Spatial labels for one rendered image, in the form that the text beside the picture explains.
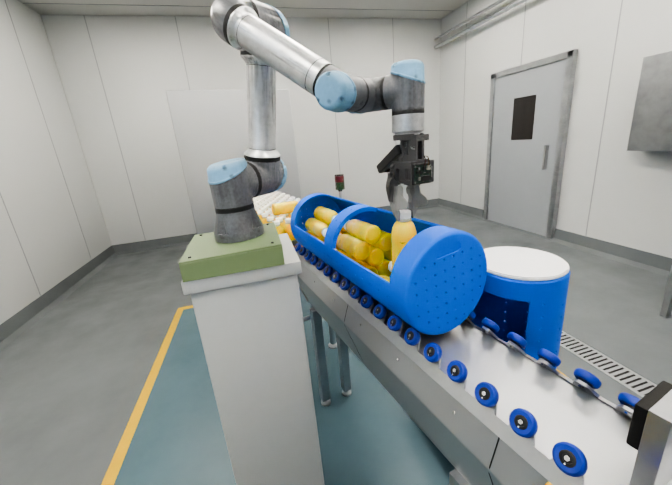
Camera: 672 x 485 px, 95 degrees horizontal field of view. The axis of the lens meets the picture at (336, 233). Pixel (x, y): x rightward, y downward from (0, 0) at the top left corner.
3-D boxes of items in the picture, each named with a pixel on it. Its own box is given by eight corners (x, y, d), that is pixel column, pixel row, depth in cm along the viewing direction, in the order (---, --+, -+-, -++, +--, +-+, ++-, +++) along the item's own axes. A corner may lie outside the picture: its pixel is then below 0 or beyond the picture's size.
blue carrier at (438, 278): (410, 354, 78) (400, 251, 69) (296, 255, 154) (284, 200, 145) (488, 311, 89) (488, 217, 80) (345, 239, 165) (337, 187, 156)
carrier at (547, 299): (476, 416, 148) (452, 462, 128) (486, 244, 123) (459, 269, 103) (547, 451, 129) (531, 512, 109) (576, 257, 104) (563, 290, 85)
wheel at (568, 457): (590, 457, 46) (594, 458, 47) (557, 434, 50) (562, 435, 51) (576, 484, 46) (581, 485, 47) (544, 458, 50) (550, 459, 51)
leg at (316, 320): (323, 408, 178) (312, 312, 160) (319, 401, 183) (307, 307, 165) (332, 404, 180) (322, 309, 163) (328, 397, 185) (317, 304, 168)
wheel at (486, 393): (499, 390, 59) (504, 392, 60) (479, 376, 63) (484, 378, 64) (488, 411, 59) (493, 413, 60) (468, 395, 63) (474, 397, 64)
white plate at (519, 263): (487, 241, 122) (487, 244, 123) (460, 265, 103) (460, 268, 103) (574, 254, 104) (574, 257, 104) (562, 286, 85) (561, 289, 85)
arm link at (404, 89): (394, 68, 75) (430, 61, 70) (395, 116, 78) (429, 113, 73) (381, 63, 68) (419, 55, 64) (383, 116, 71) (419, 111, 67)
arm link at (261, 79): (233, 194, 103) (222, -6, 81) (264, 186, 115) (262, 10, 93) (259, 203, 97) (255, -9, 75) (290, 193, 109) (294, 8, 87)
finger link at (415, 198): (424, 221, 78) (419, 186, 74) (408, 217, 83) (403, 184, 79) (433, 217, 79) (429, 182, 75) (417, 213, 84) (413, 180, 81)
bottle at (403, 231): (393, 273, 91) (392, 212, 85) (418, 274, 88) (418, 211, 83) (390, 284, 84) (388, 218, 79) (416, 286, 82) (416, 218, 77)
